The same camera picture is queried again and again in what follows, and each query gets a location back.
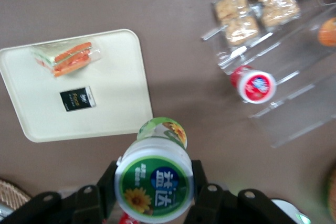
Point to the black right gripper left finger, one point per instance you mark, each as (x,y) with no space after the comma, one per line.
(98,195)

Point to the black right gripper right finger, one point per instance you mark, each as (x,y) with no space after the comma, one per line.
(204,190)

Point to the green gum bottle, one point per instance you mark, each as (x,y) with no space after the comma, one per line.
(155,182)

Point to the silver foil tray stack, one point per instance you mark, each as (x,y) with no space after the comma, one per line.
(4,211)

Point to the beige plastic tray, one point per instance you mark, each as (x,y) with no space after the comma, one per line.
(118,90)

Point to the red gum bottle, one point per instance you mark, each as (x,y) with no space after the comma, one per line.
(256,86)

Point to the red cola bottle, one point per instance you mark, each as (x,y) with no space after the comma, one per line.
(125,219)

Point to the wicker basket with foil trays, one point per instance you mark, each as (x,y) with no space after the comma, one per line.
(11,192)

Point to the small black box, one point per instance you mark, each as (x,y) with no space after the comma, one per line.
(77,98)

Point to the clear acrylic stepped display stand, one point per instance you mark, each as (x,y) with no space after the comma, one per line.
(296,90)

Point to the wrapped triangle sandwich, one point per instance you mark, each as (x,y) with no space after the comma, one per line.
(69,58)

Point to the clear wrapped rice crisp packet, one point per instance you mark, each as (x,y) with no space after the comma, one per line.
(236,19)
(273,1)

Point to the orange fruit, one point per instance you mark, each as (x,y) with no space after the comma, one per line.
(328,32)

